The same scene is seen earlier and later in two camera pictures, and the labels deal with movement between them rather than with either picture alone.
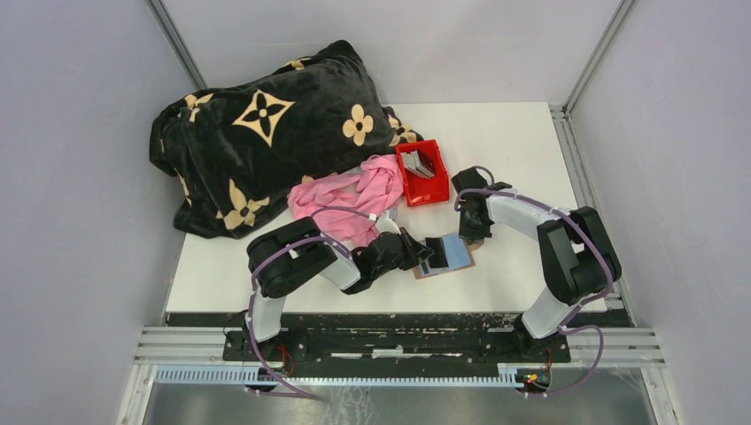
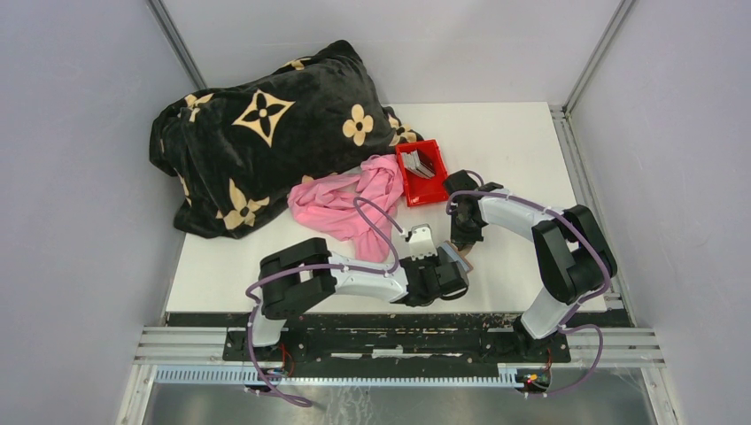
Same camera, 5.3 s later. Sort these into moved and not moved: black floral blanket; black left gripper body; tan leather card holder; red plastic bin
Moved: black left gripper body
Not moved: red plastic bin; black floral blanket; tan leather card holder
